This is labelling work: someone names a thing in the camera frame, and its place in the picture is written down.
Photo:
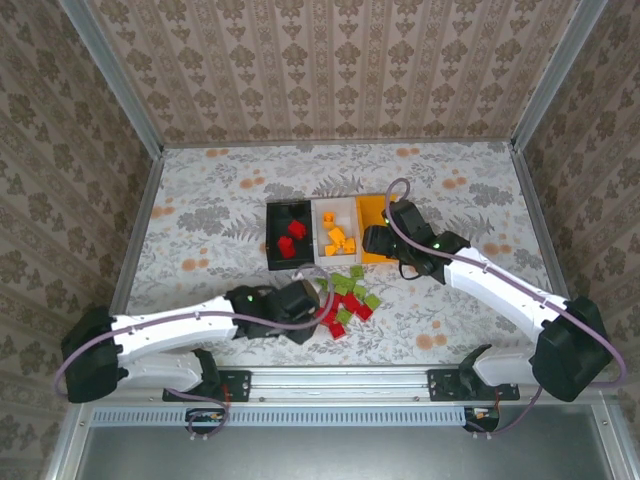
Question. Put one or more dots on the grey metal shelf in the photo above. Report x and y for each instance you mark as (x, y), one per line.
(325, 455)

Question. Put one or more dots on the red lego brick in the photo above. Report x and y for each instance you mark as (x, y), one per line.
(364, 312)
(286, 246)
(338, 330)
(328, 316)
(297, 228)
(337, 300)
(351, 301)

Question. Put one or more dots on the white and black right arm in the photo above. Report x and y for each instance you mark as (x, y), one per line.
(500, 285)

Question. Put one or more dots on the white plastic bin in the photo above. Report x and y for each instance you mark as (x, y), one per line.
(342, 207)

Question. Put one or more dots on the yellow plastic bin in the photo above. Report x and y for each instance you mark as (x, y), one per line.
(370, 212)

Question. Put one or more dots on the floral patterned tablecloth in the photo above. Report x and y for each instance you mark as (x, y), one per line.
(225, 200)

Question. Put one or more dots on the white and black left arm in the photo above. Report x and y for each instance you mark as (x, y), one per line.
(165, 327)

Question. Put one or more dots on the orange lego brick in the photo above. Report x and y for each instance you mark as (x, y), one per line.
(336, 235)
(348, 245)
(331, 248)
(328, 220)

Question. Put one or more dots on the aluminium side rail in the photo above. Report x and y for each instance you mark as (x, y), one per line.
(542, 225)
(140, 235)

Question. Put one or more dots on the aluminium frame post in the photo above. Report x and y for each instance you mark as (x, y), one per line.
(560, 75)
(112, 80)

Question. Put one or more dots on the aluminium mounting rail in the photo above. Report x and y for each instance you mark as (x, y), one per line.
(340, 385)

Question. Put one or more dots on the black plastic bin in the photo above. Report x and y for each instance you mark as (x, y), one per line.
(275, 215)

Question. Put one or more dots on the black connector box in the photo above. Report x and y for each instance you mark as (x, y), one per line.
(205, 416)
(481, 417)

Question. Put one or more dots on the green lego brick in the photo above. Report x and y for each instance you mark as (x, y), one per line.
(357, 271)
(337, 278)
(372, 301)
(359, 290)
(323, 285)
(345, 288)
(344, 316)

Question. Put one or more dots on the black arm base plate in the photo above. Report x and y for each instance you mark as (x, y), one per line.
(237, 386)
(442, 391)

